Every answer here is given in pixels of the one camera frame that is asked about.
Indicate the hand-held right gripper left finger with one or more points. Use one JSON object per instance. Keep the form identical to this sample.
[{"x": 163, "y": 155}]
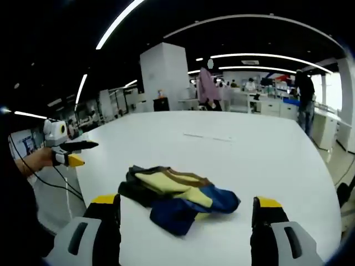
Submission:
[{"x": 83, "y": 241}]

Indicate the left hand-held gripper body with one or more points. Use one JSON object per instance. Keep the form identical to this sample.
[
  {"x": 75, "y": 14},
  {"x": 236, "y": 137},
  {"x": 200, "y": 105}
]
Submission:
[{"x": 54, "y": 131}]

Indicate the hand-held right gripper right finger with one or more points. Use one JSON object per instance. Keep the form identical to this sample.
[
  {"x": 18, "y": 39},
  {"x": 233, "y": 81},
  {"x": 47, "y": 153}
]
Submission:
[{"x": 280, "y": 241}]

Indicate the yellow blue grey garment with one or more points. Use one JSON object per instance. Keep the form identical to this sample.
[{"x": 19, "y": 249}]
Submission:
[{"x": 177, "y": 213}]

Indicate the person's left hand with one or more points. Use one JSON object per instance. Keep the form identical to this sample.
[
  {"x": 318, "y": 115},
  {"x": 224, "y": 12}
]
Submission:
[{"x": 44, "y": 159}]

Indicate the short straight ceiling light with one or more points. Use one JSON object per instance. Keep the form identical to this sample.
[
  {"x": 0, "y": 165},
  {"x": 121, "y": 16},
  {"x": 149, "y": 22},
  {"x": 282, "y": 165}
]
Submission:
[{"x": 81, "y": 88}]

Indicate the person's dark clothing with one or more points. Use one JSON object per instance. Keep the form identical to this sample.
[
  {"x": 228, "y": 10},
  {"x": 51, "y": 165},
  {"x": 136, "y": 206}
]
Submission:
[{"x": 14, "y": 216}]

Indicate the black office chair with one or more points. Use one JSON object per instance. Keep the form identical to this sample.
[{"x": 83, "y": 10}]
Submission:
[{"x": 345, "y": 194}]

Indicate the small black cabinet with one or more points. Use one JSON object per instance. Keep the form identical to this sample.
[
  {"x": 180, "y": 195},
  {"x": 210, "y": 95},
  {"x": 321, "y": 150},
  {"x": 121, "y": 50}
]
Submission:
[{"x": 161, "y": 104}]

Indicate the white square column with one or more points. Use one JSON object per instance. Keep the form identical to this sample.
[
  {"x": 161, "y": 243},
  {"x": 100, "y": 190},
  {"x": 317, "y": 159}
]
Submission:
[
  {"x": 163, "y": 74},
  {"x": 346, "y": 105}
]

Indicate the long straight ceiling light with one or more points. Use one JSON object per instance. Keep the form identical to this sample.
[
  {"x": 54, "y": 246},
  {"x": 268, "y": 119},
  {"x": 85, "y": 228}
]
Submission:
[{"x": 119, "y": 23}]

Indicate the row of white office desks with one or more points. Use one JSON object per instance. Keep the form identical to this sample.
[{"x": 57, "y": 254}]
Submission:
[{"x": 271, "y": 108}]

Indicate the blue storage bin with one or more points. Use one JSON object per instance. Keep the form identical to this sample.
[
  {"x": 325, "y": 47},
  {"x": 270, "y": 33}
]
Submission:
[{"x": 291, "y": 102}]

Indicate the curved ceiling light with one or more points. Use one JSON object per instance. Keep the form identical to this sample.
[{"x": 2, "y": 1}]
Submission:
[{"x": 271, "y": 58}]

